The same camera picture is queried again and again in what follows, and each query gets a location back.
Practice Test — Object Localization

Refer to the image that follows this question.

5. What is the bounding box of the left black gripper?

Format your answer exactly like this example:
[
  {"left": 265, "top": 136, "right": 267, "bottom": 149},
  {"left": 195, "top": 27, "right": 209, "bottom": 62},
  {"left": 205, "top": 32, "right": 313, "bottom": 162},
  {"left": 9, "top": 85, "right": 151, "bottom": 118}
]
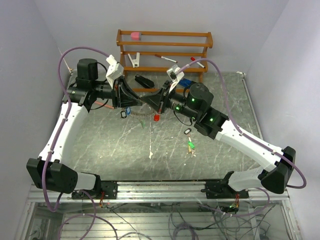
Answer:
[{"left": 92, "top": 75, "right": 143, "bottom": 109}]

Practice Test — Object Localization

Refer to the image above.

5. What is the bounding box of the grey keyring disc with rings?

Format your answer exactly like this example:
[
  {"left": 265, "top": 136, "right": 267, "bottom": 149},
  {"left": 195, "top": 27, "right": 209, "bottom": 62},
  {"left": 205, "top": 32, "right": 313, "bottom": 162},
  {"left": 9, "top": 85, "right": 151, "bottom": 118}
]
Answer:
[{"left": 130, "top": 105, "right": 155, "bottom": 118}]

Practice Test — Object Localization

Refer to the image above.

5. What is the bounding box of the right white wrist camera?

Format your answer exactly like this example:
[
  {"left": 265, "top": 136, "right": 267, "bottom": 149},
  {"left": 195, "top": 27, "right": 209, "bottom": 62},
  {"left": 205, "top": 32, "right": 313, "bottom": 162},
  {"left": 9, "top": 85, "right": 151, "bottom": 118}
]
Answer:
[{"left": 166, "top": 64, "right": 185, "bottom": 93}]

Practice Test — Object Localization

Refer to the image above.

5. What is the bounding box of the red white marker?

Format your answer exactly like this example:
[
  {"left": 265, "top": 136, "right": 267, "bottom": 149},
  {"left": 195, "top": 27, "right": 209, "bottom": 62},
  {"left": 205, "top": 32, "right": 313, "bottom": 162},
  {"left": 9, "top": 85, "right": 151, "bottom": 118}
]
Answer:
[
  {"left": 190, "top": 56, "right": 206, "bottom": 69},
  {"left": 154, "top": 54, "right": 178, "bottom": 63}
]

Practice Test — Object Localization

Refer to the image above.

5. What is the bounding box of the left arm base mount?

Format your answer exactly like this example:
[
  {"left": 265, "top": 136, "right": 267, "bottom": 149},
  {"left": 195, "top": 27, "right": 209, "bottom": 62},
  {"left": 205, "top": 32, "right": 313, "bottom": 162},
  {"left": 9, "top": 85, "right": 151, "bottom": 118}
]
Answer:
[{"left": 98, "top": 181, "right": 118, "bottom": 200}]

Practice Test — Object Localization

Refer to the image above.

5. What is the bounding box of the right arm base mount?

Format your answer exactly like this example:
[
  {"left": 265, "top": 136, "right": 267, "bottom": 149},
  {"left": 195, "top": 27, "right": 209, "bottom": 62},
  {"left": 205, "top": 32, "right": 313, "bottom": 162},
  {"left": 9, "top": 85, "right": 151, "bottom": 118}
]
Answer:
[{"left": 200, "top": 180, "right": 249, "bottom": 199}]

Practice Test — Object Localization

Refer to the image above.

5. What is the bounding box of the aluminium rail frame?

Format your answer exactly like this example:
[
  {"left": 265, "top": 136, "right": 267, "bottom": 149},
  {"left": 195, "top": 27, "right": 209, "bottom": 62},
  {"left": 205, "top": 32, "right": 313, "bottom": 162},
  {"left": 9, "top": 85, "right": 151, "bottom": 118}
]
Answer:
[{"left": 27, "top": 181, "right": 290, "bottom": 203}]

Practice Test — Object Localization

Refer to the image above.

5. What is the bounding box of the red key tag on disc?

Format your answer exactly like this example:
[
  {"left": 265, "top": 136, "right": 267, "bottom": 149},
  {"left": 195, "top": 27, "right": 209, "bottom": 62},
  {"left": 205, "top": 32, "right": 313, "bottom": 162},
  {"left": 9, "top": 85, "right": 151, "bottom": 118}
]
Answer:
[{"left": 153, "top": 114, "right": 160, "bottom": 122}]

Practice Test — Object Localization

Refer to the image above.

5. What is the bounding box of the black white key tag key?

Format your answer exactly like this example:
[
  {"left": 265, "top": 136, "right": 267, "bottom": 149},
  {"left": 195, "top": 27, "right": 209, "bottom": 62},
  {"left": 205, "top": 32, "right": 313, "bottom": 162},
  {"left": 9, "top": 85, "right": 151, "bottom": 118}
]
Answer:
[{"left": 183, "top": 128, "right": 192, "bottom": 142}]

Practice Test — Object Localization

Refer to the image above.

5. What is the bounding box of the green key tag on disc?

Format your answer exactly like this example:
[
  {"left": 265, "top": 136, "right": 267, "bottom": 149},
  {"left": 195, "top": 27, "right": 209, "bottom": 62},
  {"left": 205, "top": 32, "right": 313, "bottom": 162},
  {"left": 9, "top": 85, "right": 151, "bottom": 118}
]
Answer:
[{"left": 139, "top": 120, "right": 146, "bottom": 129}]

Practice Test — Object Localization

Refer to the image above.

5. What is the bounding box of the red white marker right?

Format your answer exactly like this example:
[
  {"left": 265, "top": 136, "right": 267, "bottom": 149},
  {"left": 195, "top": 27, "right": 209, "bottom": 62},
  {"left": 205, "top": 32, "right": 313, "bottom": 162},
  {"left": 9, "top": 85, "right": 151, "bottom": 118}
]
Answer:
[{"left": 190, "top": 56, "right": 206, "bottom": 69}]

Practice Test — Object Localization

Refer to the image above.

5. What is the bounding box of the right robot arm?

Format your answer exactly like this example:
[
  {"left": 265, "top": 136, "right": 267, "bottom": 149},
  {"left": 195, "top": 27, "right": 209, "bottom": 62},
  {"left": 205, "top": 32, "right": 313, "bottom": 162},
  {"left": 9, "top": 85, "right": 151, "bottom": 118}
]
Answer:
[{"left": 140, "top": 82, "right": 296, "bottom": 198}]

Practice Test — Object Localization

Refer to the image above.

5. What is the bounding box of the wooden shelf rack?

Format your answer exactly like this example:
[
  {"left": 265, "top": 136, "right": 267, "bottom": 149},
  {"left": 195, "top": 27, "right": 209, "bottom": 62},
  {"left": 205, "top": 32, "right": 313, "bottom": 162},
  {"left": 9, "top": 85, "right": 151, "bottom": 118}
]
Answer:
[{"left": 116, "top": 29, "right": 214, "bottom": 94}]

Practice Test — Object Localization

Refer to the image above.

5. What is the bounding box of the red pen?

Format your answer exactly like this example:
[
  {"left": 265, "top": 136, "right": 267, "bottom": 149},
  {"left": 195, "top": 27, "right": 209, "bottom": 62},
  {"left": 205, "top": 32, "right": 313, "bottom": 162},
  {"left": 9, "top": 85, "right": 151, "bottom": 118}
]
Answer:
[{"left": 94, "top": 101, "right": 114, "bottom": 110}]

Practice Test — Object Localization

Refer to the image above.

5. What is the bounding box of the white clip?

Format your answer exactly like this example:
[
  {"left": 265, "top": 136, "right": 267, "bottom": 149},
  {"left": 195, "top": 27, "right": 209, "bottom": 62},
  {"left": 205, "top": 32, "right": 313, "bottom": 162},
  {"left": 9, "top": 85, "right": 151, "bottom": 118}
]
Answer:
[{"left": 127, "top": 52, "right": 140, "bottom": 68}]

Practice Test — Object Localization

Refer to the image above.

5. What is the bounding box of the pink eraser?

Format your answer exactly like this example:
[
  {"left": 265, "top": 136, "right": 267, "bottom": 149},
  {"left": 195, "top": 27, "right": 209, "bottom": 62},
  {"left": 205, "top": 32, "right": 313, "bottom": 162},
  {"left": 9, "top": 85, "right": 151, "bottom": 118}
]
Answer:
[{"left": 130, "top": 31, "right": 142, "bottom": 41}]

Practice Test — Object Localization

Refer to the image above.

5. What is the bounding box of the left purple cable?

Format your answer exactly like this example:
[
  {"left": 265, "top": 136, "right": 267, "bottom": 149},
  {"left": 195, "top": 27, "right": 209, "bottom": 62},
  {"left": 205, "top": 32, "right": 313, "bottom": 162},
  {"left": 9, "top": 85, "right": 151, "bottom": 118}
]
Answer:
[{"left": 41, "top": 46, "right": 118, "bottom": 240}]

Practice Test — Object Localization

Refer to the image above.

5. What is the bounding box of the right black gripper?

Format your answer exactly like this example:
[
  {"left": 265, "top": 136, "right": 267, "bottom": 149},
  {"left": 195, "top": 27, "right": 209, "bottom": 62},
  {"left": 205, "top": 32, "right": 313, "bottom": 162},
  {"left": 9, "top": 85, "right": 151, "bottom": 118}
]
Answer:
[{"left": 141, "top": 80, "right": 199, "bottom": 120}]

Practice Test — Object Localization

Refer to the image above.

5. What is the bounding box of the black key tag on disc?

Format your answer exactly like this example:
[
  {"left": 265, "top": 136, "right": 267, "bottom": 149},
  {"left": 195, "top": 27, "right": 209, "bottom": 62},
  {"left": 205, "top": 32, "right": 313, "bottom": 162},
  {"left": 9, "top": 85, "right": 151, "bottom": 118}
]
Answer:
[{"left": 120, "top": 111, "right": 127, "bottom": 119}]

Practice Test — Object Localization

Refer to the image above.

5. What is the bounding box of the green tag key bunch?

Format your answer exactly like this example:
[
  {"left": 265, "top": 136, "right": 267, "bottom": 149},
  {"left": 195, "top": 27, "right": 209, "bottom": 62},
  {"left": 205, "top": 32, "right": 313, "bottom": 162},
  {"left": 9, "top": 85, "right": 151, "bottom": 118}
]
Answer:
[{"left": 185, "top": 141, "right": 196, "bottom": 158}]

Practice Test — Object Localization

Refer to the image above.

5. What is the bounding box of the red white marker left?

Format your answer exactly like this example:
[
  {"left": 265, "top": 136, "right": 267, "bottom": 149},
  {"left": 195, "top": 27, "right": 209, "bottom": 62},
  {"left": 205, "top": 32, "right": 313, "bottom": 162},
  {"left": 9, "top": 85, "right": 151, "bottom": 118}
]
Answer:
[{"left": 154, "top": 54, "right": 178, "bottom": 63}]

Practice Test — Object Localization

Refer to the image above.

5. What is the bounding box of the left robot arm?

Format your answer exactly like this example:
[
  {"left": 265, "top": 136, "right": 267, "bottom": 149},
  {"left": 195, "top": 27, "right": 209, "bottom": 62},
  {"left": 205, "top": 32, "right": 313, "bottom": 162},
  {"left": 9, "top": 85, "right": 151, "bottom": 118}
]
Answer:
[{"left": 26, "top": 55, "right": 142, "bottom": 199}]

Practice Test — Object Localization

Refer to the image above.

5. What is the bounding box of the blue stapler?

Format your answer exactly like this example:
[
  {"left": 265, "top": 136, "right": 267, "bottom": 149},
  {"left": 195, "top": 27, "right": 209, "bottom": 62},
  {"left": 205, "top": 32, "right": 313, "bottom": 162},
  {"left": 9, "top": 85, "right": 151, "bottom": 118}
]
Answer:
[{"left": 178, "top": 78, "right": 196, "bottom": 88}]

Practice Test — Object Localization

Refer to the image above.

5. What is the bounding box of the black stapler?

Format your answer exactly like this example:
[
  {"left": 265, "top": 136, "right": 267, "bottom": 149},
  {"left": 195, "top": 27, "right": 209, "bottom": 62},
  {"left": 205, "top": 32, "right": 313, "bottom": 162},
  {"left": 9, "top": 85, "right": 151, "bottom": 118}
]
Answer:
[{"left": 134, "top": 74, "right": 155, "bottom": 89}]

